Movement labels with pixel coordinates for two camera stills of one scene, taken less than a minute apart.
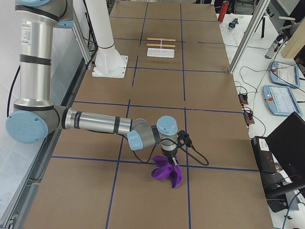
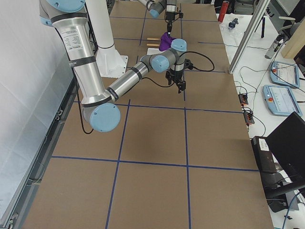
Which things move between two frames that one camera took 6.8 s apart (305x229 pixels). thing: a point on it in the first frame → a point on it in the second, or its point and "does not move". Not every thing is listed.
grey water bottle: x=276 y=46 does not move
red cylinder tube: x=223 y=10 does not move
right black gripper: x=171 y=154 → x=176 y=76
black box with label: x=263 y=155 does not move
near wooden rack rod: x=162 y=45 does not move
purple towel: x=165 y=169 → x=166 y=41
